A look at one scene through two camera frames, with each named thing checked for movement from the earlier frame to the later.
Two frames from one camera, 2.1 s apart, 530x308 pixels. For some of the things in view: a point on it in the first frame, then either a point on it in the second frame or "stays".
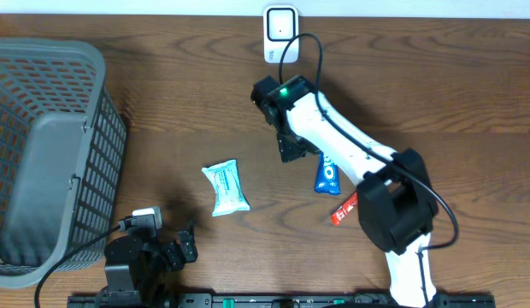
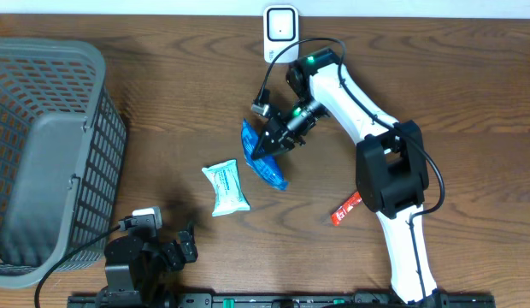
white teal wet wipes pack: [228, 194] stays
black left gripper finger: [189, 244] stays
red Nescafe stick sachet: [347, 207] stays
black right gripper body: [294, 145] to [301, 118]
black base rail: [273, 300] stays
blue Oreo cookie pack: [327, 180] to [268, 168]
